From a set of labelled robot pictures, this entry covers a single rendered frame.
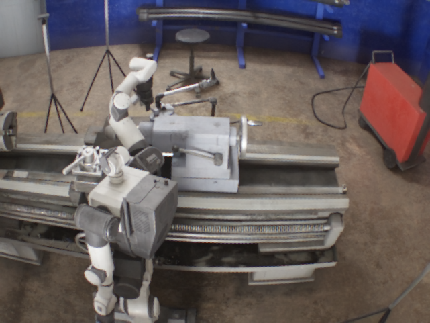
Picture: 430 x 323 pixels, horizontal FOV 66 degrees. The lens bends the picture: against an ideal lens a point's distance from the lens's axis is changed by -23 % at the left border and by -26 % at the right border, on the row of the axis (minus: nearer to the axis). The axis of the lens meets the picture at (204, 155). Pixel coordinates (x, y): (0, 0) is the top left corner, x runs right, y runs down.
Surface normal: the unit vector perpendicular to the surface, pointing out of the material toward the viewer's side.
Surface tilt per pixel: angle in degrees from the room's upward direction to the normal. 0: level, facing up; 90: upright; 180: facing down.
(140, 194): 15
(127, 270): 31
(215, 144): 78
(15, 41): 90
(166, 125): 0
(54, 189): 36
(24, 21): 90
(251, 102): 0
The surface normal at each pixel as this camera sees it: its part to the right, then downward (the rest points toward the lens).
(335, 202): 0.01, -0.18
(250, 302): 0.04, -0.72
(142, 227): -0.36, 0.44
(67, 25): -0.03, 0.69
